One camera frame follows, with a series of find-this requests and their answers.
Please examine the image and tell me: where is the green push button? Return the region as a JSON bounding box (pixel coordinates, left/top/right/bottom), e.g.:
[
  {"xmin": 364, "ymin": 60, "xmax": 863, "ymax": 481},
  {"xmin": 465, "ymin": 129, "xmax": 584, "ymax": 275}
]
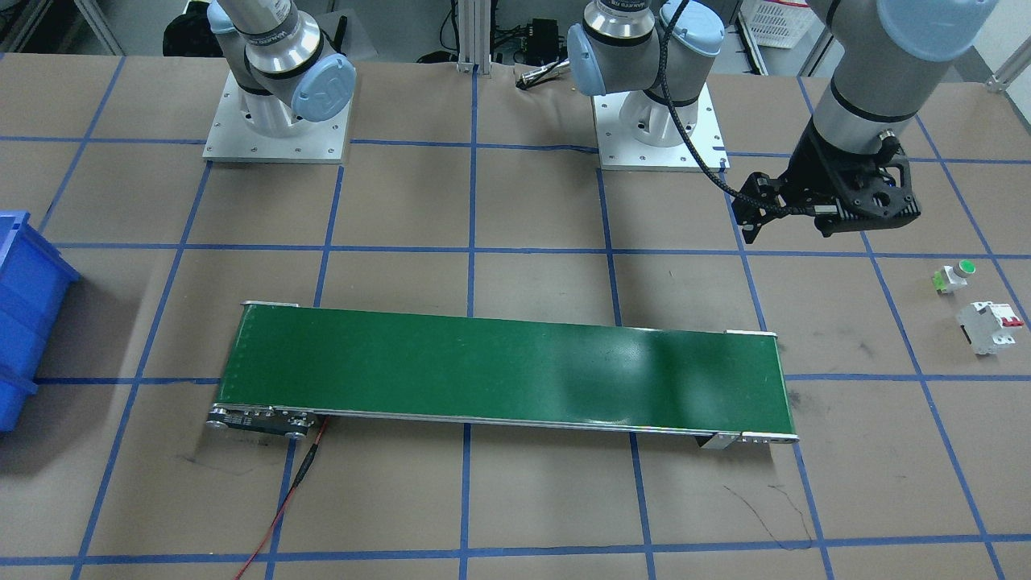
[{"xmin": 932, "ymin": 259, "xmax": 976, "ymax": 295}]

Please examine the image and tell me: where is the aluminium frame post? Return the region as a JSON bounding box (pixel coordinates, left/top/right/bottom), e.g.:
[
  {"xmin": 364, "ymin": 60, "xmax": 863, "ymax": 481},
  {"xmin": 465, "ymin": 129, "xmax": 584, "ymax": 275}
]
[{"xmin": 456, "ymin": 0, "xmax": 493, "ymax": 76}]

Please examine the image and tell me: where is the white red circuit breaker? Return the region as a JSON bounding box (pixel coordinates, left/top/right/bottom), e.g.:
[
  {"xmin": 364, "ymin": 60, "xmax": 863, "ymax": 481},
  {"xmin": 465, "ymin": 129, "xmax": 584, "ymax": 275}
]
[{"xmin": 956, "ymin": 301, "xmax": 1026, "ymax": 355}]

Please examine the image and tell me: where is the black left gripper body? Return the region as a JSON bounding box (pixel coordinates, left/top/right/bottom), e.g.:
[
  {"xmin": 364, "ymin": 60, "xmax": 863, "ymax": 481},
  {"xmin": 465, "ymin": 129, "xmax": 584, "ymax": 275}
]
[{"xmin": 732, "ymin": 133, "xmax": 895, "ymax": 230}]

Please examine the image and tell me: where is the green conveyor belt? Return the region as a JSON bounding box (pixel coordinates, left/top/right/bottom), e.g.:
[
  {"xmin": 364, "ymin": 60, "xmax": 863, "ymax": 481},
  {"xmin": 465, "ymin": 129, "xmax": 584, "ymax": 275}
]
[{"xmin": 207, "ymin": 302, "xmax": 798, "ymax": 449}]

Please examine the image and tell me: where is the blue plastic bin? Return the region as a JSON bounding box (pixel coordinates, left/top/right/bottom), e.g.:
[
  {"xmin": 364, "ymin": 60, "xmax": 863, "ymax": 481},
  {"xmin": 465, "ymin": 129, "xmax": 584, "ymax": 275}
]
[{"xmin": 1, "ymin": 210, "xmax": 80, "ymax": 433}]

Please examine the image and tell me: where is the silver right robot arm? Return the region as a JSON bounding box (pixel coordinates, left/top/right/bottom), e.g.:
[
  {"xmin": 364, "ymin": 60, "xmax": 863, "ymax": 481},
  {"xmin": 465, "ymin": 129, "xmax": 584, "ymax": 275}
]
[{"xmin": 206, "ymin": 1, "xmax": 357, "ymax": 122}]

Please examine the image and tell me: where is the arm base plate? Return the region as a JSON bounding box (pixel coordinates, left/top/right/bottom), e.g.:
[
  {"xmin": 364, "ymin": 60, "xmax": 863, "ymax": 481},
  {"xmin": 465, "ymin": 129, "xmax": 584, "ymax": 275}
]
[
  {"xmin": 202, "ymin": 73, "xmax": 351, "ymax": 164},
  {"xmin": 592, "ymin": 86, "xmax": 730, "ymax": 172}
]

